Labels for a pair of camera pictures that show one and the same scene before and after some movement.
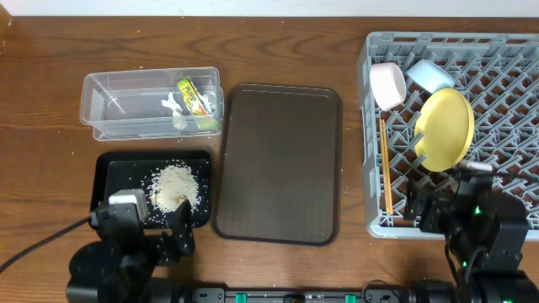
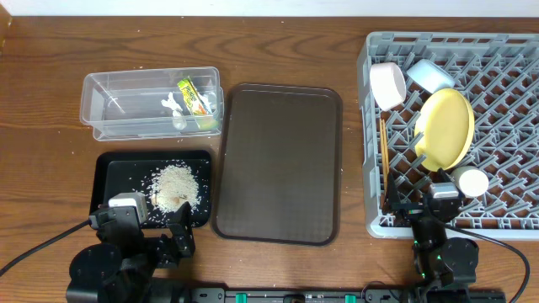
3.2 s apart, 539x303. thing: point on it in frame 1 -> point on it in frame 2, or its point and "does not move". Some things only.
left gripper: (185, 240) does not move
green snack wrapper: (192, 98) does not move
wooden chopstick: (386, 160) does not move
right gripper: (437, 205) -> (394, 204)
